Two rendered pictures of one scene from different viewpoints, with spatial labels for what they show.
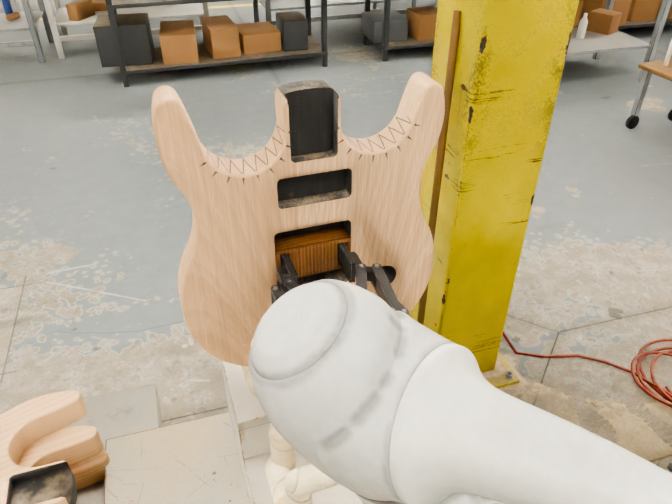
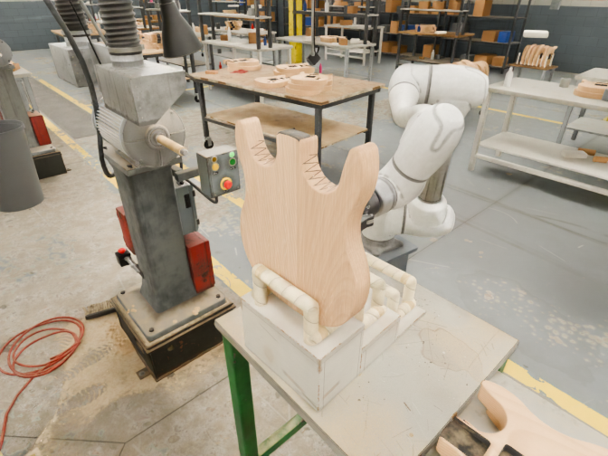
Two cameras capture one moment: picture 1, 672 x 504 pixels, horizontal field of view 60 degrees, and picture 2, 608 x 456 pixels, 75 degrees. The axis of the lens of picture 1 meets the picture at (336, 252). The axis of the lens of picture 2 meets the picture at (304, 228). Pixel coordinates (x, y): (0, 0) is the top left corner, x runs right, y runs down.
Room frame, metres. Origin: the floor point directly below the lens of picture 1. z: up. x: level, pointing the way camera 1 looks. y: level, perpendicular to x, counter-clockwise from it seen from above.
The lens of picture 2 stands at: (0.91, 0.67, 1.75)
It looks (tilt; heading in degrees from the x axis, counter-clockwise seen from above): 31 degrees down; 245
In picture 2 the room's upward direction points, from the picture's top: straight up
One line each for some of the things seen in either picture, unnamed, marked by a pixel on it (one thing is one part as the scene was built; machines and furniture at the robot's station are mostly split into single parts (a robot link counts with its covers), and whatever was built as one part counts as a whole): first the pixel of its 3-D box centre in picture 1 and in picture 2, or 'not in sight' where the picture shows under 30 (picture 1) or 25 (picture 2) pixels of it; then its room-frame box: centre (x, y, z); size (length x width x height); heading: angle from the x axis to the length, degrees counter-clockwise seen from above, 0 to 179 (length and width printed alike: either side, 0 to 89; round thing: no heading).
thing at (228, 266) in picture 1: (310, 237); (298, 228); (0.62, 0.03, 1.33); 0.35 x 0.04 x 0.40; 109
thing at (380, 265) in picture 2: not in sight; (386, 268); (0.28, -0.09, 1.04); 0.20 x 0.03 x 0.03; 109
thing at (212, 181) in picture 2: not in sight; (207, 174); (0.58, -1.11, 0.99); 0.24 x 0.21 x 0.26; 106
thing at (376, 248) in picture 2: not in sight; (375, 235); (-0.09, -0.65, 0.73); 0.22 x 0.18 x 0.06; 99
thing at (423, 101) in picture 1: (409, 113); (253, 140); (0.67, -0.09, 1.48); 0.07 x 0.04 x 0.09; 109
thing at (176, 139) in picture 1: (190, 135); (352, 172); (0.58, 0.16, 1.49); 0.07 x 0.04 x 0.10; 109
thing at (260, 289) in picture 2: not in sight; (260, 286); (0.69, -0.03, 1.15); 0.03 x 0.03 x 0.09
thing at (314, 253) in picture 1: (311, 253); not in sight; (0.61, 0.03, 1.31); 0.10 x 0.03 x 0.05; 109
